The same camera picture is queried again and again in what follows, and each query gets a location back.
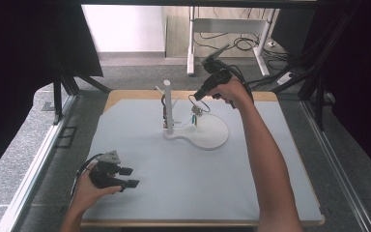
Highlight white key holder stand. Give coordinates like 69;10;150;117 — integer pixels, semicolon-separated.
154;79;231;152

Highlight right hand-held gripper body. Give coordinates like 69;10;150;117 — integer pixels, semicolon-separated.
200;43;234;93

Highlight black floor cables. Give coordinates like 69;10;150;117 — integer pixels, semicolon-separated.
193;7;307;92

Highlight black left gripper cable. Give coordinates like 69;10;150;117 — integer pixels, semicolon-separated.
70;153;106;196

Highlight key ring with coloured keys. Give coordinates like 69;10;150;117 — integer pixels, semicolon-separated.
177;94;213;129

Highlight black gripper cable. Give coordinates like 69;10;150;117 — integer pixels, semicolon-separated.
227;64;256;110
70;153;106;196

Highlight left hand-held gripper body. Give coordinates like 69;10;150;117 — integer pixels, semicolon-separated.
89;150;123;190

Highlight person's right hand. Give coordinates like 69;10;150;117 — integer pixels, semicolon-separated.
207;76;256;111

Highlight grey table mat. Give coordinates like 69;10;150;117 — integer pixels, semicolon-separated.
82;98;324;223

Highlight white desk frame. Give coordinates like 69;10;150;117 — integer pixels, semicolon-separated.
186;6;277;77

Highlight aluminium rail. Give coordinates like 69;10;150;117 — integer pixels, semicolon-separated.
300;100;368;232
0;94;80;232

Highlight black metal stand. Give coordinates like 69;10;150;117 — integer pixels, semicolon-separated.
298;72;328;131
51;62;112;126

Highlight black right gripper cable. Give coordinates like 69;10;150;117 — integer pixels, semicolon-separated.
227;64;256;110

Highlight person's left hand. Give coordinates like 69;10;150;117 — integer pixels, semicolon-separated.
70;161;124;212

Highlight black curtain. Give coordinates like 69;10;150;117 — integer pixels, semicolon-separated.
0;0;104;187
271;0;371;187

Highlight white power strip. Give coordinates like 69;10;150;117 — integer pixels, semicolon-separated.
276;71;296;86

